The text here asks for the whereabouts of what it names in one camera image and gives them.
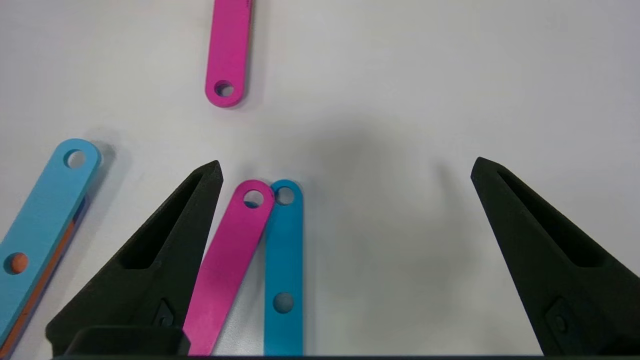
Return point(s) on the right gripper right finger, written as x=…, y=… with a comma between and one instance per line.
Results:
x=575, y=290

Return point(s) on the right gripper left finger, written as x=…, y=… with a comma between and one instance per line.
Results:
x=150, y=270

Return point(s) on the pink bar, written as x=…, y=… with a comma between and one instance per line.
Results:
x=227, y=45
x=225, y=270

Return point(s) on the short blue bar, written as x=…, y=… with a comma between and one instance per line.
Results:
x=285, y=250

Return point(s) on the long blue bar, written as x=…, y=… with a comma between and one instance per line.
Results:
x=45, y=215

